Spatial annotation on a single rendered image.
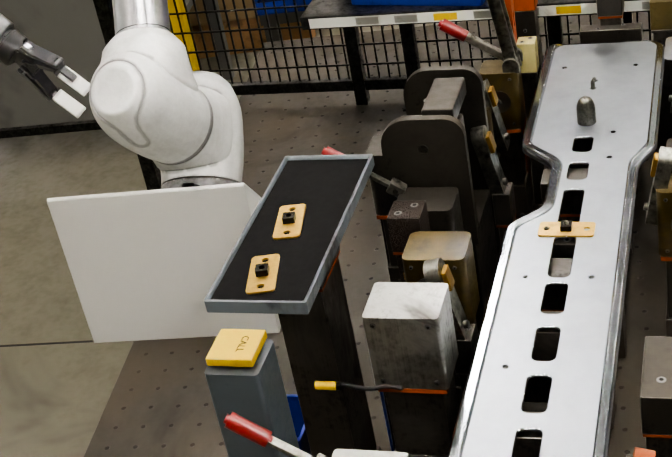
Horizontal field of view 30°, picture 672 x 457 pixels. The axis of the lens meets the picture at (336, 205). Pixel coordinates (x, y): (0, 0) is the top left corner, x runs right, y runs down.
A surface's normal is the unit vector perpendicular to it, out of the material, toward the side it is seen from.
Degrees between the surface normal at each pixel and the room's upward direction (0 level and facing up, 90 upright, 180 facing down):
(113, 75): 56
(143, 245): 90
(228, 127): 81
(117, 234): 90
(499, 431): 0
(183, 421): 0
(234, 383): 90
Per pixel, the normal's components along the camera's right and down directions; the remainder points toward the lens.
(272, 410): 0.95, -0.01
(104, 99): -0.35, -0.11
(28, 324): -0.17, -0.85
